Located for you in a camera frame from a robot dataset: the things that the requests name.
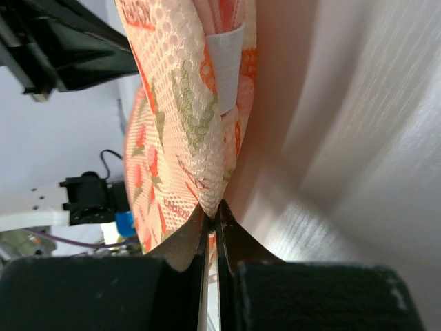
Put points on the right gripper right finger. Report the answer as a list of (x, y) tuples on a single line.
[(259, 291)]

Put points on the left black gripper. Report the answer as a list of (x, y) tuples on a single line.
[(79, 52)]

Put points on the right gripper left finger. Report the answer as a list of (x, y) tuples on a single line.
[(162, 290)]

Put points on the pink cloth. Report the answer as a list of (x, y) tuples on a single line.
[(220, 16)]

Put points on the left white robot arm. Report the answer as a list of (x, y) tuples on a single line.
[(76, 200)]

